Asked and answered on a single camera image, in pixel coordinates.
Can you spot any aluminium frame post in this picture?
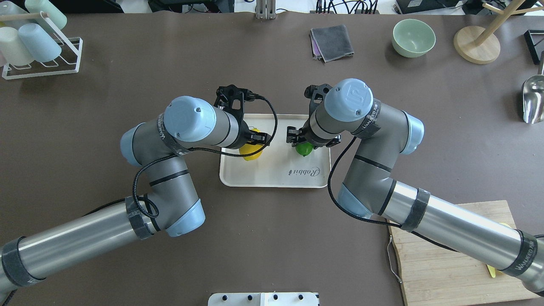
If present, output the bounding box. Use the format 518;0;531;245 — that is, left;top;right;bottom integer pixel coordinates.
255;0;276;20

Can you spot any white wire cup rack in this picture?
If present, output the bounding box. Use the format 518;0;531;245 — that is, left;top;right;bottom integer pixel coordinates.
1;11;83;80

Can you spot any yellow lemon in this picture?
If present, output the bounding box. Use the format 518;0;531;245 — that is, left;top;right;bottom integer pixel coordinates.
238;127;263;161

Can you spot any blue plastic cup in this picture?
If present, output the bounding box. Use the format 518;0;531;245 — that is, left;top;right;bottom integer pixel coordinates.
18;23;62;62

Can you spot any wooden cutting board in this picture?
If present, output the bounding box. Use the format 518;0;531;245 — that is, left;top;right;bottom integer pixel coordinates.
389;200;538;306

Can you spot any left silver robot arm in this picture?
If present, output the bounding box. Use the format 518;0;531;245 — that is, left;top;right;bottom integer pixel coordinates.
1;85;276;305

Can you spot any grey folded cloth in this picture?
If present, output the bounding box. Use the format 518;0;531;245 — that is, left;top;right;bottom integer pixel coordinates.
310;24;354;62

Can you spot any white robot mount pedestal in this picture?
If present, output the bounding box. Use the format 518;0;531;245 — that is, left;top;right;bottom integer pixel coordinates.
208;292;320;306

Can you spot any cream rabbit tray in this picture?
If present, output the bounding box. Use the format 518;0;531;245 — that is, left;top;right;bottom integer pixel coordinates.
219;114;332;188

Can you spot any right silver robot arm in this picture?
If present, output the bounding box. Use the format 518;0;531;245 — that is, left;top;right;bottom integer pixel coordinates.
287;78;544;296

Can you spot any metal scoop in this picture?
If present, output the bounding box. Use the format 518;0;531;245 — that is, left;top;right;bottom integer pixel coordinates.
522;52;544;124

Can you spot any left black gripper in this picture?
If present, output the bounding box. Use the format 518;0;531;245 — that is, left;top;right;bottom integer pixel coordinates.
214;85;272;148

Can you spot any wooden mug tree stand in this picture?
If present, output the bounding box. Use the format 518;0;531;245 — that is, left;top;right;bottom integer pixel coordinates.
454;0;544;65

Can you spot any green lime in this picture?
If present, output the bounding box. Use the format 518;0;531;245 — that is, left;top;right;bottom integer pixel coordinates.
295;142;314;157

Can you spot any light green plastic cup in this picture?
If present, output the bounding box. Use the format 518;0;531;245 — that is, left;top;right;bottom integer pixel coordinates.
0;1;29;29

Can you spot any white plastic cup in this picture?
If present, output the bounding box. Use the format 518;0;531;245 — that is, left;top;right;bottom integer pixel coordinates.
0;27;34;66

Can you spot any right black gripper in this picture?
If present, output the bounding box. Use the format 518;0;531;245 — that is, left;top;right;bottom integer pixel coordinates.
286;83;341;147

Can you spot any mint green bowl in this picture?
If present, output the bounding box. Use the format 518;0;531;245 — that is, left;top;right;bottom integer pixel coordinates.
392;19;436;58

